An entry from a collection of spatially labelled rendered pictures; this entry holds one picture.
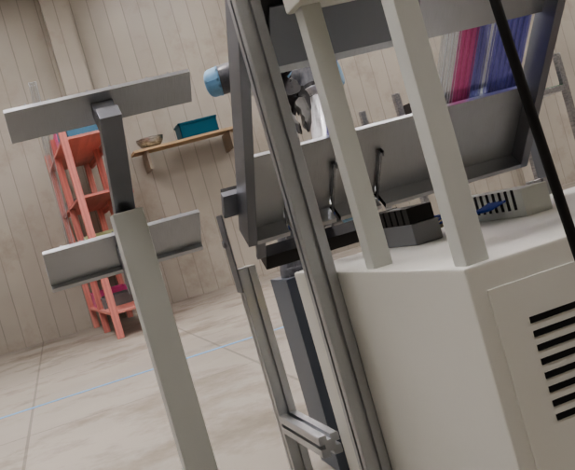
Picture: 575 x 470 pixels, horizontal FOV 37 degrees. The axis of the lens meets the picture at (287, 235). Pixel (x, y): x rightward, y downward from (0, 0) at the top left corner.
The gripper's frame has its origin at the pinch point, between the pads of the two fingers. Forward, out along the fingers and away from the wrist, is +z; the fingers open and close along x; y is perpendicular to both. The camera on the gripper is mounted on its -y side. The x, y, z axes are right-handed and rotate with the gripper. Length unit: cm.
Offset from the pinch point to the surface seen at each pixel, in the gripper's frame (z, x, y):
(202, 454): 58, 44, 16
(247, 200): 18.7, 20.8, -5.4
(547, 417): 91, 16, -59
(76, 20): -691, -61, 598
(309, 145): 13.2, 5.3, -10.3
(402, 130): 13.8, -16.3, -8.1
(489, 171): 21.1, -38.9, 6.5
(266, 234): 20.6, 16.6, 6.5
